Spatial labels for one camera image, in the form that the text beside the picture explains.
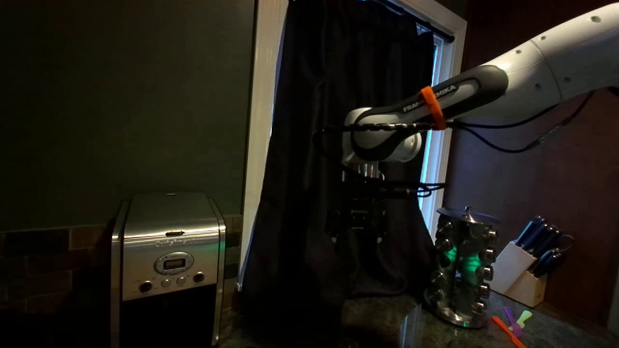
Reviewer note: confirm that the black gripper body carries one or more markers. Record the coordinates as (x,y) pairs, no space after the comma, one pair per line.
(357,220)

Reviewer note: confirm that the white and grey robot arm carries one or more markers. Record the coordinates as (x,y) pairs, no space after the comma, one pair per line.
(541,63)

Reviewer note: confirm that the spice bottle with silver cap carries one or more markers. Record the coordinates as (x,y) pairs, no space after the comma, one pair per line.
(491,237)
(478,307)
(482,290)
(444,245)
(438,279)
(488,254)
(445,228)
(485,273)

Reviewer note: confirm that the black curtain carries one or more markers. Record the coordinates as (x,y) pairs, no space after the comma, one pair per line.
(309,145)

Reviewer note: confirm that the round metal spice rack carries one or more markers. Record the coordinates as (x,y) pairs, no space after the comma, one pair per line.
(462,270)

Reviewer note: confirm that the light wooden knife block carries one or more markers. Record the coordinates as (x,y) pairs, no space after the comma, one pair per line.
(515,275)

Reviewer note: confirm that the orange plastic utensil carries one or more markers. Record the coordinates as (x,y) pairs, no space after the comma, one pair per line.
(508,332)

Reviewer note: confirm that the stainless steel coffee maker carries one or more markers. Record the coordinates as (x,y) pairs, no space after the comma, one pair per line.
(169,251)

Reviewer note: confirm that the yellow-green plastic utensil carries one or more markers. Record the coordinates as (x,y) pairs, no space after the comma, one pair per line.
(523,318)

